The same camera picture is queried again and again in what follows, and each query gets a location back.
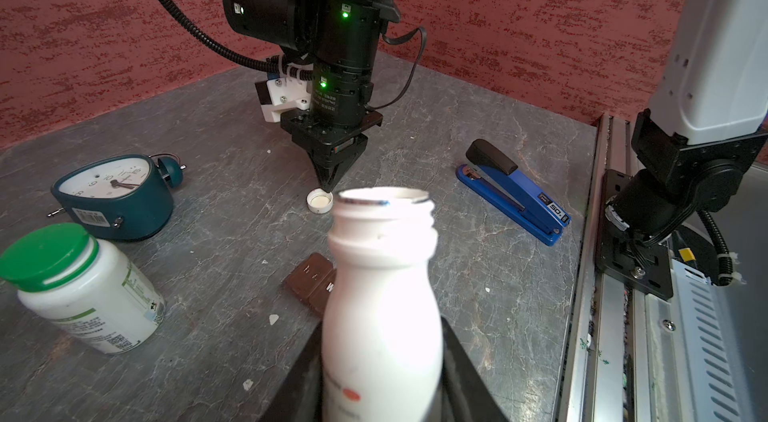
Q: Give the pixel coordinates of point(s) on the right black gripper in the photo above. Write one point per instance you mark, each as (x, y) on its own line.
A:
(332, 129)

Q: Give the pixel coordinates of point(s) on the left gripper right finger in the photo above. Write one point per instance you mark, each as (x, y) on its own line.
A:
(464, 396)

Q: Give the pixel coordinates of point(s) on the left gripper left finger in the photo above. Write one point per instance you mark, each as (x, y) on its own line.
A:
(299, 398)

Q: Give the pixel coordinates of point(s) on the small white pill bottle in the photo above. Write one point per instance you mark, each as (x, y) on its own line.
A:
(382, 342)

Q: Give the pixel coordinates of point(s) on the green cap white pill bottle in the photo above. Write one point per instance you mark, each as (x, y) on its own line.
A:
(85, 286)

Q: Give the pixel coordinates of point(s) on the teal kitchen scale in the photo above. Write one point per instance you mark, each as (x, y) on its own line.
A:
(121, 198)

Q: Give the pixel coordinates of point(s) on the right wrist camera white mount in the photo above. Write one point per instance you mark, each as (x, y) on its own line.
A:
(282, 94)

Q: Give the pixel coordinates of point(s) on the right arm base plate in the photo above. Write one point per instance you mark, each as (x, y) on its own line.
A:
(644, 268)

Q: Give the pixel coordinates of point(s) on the white slotted cable duct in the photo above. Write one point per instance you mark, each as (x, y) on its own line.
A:
(694, 367)

